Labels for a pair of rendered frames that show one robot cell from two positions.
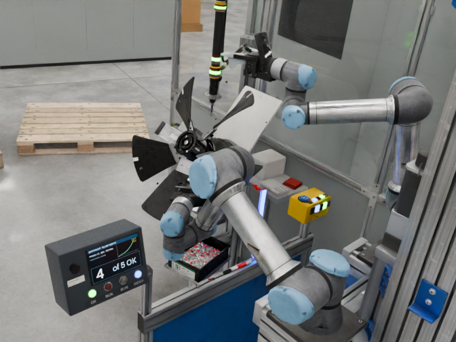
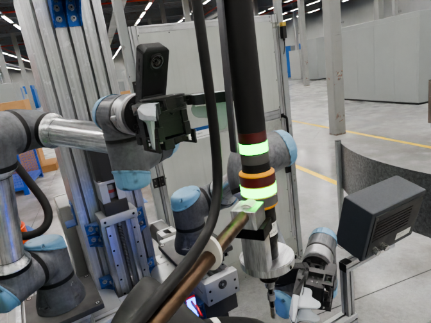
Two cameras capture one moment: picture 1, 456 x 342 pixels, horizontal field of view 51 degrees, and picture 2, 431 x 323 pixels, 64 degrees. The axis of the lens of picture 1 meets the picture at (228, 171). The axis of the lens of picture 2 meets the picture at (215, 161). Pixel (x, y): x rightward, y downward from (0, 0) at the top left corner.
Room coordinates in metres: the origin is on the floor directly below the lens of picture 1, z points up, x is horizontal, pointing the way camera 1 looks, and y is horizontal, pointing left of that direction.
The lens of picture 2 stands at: (2.27, 0.16, 1.71)
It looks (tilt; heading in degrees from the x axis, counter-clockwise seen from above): 15 degrees down; 197
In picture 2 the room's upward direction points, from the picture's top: 9 degrees counter-clockwise
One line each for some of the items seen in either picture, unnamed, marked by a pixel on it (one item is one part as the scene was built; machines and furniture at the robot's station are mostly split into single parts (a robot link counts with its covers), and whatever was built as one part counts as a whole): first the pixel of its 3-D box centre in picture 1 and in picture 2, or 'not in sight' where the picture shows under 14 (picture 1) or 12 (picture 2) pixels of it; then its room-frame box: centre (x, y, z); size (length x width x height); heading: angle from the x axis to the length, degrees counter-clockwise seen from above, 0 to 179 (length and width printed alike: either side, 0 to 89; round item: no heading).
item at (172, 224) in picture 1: (174, 220); (321, 247); (1.37, 0.16, 1.18); 0.11 x 0.08 x 0.09; 170
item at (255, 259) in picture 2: (214, 84); (260, 232); (1.89, 0.09, 1.50); 0.09 x 0.07 x 0.10; 168
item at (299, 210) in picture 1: (309, 206); not in sight; (1.82, -0.37, 1.02); 0.16 x 0.10 x 0.11; 133
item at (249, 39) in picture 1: (248, 43); not in sight; (2.49, -0.04, 1.54); 0.10 x 0.07 x 0.09; 168
